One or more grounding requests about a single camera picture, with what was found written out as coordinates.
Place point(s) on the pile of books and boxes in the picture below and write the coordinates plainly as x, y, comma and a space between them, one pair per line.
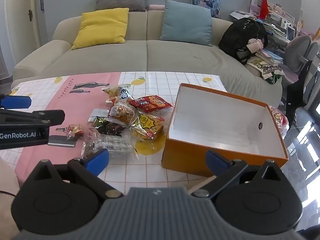
277, 22

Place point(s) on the pink cushion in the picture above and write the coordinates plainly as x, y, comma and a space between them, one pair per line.
156, 7

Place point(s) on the silver snack packet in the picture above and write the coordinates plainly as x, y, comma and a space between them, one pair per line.
98, 112

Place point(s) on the light blue cushion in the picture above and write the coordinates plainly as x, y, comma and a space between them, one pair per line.
186, 22

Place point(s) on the yellow cushion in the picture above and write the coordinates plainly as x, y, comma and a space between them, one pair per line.
102, 27

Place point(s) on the pink pouch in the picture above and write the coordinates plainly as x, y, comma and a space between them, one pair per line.
255, 45

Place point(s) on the clear candy packet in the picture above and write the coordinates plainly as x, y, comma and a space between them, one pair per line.
112, 145

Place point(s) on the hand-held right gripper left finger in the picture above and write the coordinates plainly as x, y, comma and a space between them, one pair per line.
96, 158

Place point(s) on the grey office chair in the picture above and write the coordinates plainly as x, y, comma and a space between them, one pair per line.
297, 52

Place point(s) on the red stick snack packet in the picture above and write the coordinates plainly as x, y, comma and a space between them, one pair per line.
122, 112

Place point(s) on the pink lemon print tablecloth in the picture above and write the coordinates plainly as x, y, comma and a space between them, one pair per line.
50, 92

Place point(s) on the yellow waffle packet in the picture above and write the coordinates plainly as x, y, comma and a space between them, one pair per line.
146, 126

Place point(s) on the yellow white chips packet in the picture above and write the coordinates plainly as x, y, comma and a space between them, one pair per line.
117, 92

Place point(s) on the beige sofa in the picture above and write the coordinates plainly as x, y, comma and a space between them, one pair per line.
112, 55

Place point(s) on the small red candy packet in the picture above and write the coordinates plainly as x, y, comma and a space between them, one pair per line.
75, 130

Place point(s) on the black backpack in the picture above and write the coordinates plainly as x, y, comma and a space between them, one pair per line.
240, 35

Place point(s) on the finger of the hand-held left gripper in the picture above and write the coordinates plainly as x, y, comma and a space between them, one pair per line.
15, 101
53, 117

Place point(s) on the white door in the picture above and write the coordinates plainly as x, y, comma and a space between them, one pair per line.
22, 10

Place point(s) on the orange cardboard box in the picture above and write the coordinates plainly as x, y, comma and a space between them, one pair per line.
185, 155

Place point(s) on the stack of books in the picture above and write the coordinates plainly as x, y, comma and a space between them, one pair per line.
271, 56

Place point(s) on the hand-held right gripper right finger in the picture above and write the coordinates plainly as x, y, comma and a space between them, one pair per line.
216, 161

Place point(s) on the grey cushion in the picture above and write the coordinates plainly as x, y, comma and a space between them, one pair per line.
120, 1

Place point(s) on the red printed plastic bag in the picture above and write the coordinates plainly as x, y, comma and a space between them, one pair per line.
278, 118

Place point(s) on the black green snack packet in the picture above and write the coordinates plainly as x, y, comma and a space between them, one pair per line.
110, 127

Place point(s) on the printed tote bag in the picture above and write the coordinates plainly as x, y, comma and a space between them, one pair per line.
262, 67

